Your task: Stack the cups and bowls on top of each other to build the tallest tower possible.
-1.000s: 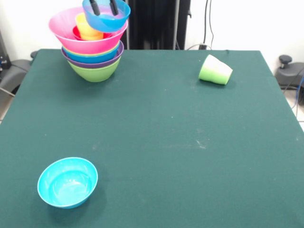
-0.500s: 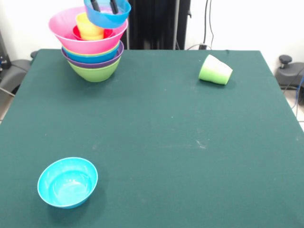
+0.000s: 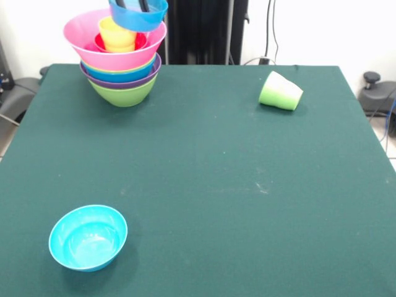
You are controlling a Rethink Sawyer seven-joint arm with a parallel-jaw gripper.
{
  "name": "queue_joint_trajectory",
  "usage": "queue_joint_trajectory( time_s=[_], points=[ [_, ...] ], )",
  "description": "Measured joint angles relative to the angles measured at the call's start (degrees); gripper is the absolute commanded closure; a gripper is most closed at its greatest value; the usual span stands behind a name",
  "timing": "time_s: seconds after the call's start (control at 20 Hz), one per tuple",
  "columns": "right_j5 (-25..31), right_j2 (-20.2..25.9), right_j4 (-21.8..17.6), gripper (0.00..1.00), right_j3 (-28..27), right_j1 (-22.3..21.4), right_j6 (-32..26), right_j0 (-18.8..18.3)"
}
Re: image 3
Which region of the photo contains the purple plastic bowl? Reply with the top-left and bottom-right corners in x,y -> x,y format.
79,53 -> 163,91

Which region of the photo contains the blue cable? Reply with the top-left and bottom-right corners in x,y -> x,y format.
380,98 -> 396,143

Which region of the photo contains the red plastic bowl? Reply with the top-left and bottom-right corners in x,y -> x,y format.
93,31 -> 147,53

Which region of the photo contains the dark green tablecloth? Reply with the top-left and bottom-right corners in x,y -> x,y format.
0,63 -> 396,297

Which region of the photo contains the black wall cable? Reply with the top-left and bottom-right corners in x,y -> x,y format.
264,0 -> 281,64

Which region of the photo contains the large blue plastic bowl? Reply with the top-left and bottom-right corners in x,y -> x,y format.
84,55 -> 157,84

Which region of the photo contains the small light blue bowl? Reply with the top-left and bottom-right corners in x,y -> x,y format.
48,204 -> 129,273

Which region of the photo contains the green plastic cup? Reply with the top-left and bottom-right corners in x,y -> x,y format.
258,71 -> 293,108
278,77 -> 304,111

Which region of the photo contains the yellow plastic cup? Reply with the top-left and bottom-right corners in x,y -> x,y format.
104,42 -> 136,53
98,17 -> 137,47

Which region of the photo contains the translucent blue plastic bowl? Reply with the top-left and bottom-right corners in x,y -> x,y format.
108,0 -> 169,33

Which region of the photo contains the black equipment base with knob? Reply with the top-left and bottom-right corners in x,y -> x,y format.
358,71 -> 396,118

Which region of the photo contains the large pink plastic bowl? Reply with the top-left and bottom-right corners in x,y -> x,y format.
63,9 -> 168,71

